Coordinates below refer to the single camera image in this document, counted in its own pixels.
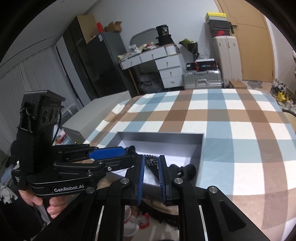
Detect stacked shoe boxes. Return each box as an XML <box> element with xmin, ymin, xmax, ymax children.
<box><xmin>205</xmin><ymin>12</ymin><xmax>232</xmax><ymax>37</ymax></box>

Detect white upright suitcase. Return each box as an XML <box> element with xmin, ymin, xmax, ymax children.
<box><xmin>213</xmin><ymin>36</ymin><xmax>242</xmax><ymax>87</ymax></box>

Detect dark grey fridge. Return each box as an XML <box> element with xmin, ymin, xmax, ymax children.
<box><xmin>87</xmin><ymin>32</ymin><xmax>137</xmax><ymax>97</ymax></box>

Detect small cardboard box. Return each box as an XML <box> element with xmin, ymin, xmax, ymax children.
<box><xmin>229</xmin><ymin>80</ymin><xmax>247</xmax><ymax>89</ymax></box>

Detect silver open box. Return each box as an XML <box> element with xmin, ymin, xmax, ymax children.
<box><xmin>99</xmin><ymin>131</ymin><xmax>205</xmax><ymax>188</ymax></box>

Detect person's left hand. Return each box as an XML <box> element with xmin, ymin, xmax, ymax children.
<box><xmin>19</xmin><ymin>189</ymin><xmax>68</xmax><ymax>219</ymax></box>

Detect silver aluminium suitcase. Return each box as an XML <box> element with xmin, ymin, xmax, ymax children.
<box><xmin>182</xmin><ymin>70</ymin><xmax>223</xmax><ymax>90</ymax></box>

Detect wooden door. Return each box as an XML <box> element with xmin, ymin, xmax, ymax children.
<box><xmin>215</xmin><ymin>0</ymin><xmax>275</xmax><ymax>83</ymax></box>

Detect black red shoe box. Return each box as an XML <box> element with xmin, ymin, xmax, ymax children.
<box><xmin>186</xmin><ymin>59</ymin><xmax>218</xmax><ymax>71</ymax></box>

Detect green black flower bouquet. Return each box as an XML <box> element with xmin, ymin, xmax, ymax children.
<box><xmin>179</xmin><ymin>38</ymin><xmax>200</xmax><ymax>61</ymax></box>

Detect white red-rimmed pin badge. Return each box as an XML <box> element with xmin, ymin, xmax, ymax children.
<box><xmin>124</xmin><ymin>205</ymin><xmax>139</xmax><ymax>237</ymax></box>

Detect plaid checkered tablecloth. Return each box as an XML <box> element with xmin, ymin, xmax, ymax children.
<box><xmin>86</xmin><ymin>89</ymin><xmax>295</xmax><ymax>240</ymax></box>

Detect white drawer desk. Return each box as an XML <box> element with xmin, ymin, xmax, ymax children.
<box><xmin>119</xmin><ymin>44</ymin><xmax>186</xmax><ymax>89</ymax></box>

